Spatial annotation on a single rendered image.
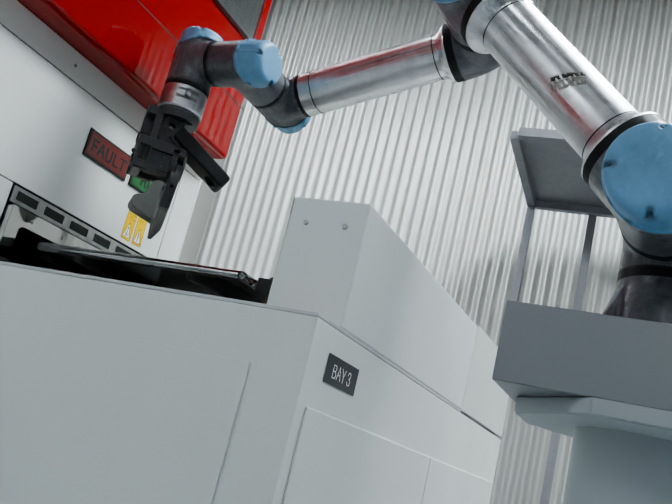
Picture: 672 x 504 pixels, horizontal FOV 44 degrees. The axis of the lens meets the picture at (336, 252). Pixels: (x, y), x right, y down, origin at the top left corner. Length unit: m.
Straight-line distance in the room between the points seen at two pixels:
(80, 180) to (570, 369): 0.86
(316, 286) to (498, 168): 2.97
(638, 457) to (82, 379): 0.62
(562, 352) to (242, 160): 3.43
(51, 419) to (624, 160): 0.69
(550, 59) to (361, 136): 3.00
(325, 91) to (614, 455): 0.75
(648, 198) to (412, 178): 2.96
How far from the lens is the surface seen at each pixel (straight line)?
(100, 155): 1.48
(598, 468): 1.04
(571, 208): 3.46
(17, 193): 1.35
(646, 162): 1.00
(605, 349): 0.98
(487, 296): 3.62
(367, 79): 1.39
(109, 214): 1.51
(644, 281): 1.10
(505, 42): 1.16
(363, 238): 0.89
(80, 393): 0.93
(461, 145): 3.91
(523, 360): 0.98
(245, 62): 1.35
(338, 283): 0.88
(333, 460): 0.91
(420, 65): 1.37
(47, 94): 1.39
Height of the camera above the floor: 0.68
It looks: 15 degrees up
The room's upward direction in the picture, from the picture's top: 14 degrees clockwise
